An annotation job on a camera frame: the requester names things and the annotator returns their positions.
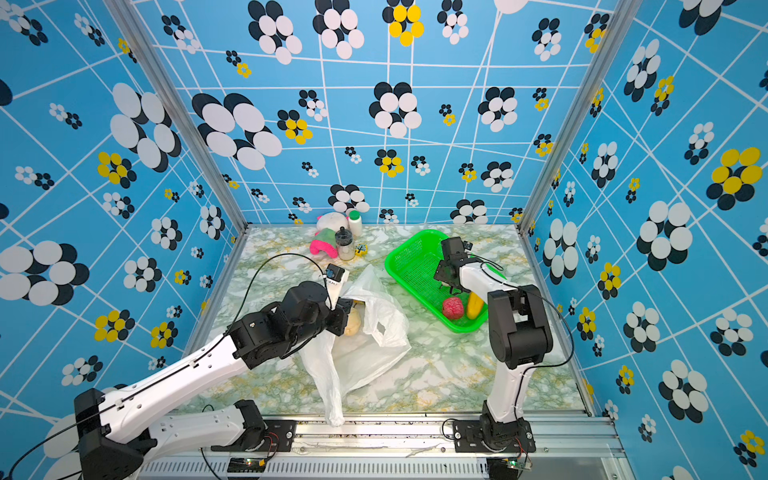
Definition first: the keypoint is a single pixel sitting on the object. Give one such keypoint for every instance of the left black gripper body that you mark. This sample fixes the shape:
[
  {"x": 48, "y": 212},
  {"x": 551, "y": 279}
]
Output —
[{"x": 336, "y": 319}]

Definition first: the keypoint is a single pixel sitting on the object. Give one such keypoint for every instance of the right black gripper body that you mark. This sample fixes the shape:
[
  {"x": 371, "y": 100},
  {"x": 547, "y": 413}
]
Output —
[{"x": 442, "y": 269}]

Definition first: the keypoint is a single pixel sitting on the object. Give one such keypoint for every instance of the green plastic basket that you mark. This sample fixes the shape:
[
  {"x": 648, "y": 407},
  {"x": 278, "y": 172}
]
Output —
[{"x": 413, "y": 266}]

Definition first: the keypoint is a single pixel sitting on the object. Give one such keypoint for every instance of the red textured fruit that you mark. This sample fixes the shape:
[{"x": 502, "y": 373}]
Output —
[{"x": 453, "y": 308}]

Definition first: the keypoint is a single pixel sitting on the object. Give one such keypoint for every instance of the white translucent plastic bag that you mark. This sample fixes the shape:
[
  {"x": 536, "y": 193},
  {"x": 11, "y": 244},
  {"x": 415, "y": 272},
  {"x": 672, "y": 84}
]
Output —
[{"x": 340, "y": 365}]

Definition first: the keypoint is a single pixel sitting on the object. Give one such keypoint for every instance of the pale round fruit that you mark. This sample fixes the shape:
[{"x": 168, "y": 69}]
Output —
[{"x": 354, "y": 321}]

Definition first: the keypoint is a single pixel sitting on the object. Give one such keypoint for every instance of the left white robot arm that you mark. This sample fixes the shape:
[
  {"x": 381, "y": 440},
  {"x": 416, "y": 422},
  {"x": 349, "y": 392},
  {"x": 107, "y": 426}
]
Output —
[{"x": 120, "y": 431}]

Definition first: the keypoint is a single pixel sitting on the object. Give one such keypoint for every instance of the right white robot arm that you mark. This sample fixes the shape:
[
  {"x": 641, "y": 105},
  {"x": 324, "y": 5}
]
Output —
[{"x": 519, "y": 335}]

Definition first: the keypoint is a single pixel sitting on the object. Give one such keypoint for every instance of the clear jar black lid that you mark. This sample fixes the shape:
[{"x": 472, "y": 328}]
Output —
[{"x": 344, "y": 244}]

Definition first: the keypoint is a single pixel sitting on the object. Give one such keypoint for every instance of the pink green plush toy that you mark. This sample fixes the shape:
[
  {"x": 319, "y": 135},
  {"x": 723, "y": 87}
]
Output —
[{"x": 324, "y": 242}]

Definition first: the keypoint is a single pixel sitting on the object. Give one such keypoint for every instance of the small yellow tree toy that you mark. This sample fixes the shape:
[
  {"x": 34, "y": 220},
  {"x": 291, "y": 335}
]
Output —
[{"x": 360, "y": 250}]

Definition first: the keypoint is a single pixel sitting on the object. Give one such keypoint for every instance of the white round plush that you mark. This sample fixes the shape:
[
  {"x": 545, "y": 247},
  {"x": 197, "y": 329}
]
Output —
[{"x": 333, "y": 221}]

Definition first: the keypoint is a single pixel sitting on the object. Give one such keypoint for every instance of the white bottle green cap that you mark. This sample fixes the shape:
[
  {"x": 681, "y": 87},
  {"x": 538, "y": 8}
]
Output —
[{"x": 355, "y": 223}]

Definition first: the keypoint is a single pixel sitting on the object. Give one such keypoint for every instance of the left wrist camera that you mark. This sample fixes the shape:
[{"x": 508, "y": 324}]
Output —
[{"x": 335, "y": 278}]

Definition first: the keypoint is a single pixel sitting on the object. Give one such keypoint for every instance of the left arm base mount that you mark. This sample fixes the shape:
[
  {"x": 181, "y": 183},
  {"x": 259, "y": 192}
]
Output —
[{"x": 276, "y": 435}]

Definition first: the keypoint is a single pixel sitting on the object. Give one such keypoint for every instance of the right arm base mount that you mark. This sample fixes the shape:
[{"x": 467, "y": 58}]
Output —
[{"x": 488, "y": 436}]

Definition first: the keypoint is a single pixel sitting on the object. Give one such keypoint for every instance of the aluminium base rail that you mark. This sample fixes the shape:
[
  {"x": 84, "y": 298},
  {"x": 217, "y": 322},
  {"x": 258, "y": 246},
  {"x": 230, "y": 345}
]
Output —
[{"x": 561, "y": 445}]

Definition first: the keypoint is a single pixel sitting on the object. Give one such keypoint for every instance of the right aluminium corner post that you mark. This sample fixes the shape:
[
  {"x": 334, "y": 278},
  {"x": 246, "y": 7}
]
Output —
[{"x": 620, "y": 23}]

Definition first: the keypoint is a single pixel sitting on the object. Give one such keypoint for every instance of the aluminium corner post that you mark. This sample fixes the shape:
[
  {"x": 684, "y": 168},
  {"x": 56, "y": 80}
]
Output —
[
  {"x": 157, "y": 73},
  {"x": 620, "y": 23}
]

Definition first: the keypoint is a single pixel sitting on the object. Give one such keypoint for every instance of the left aluminium corner post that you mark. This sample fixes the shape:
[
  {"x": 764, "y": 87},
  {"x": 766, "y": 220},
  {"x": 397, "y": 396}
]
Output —
[{"x": 157, "y": 73}]

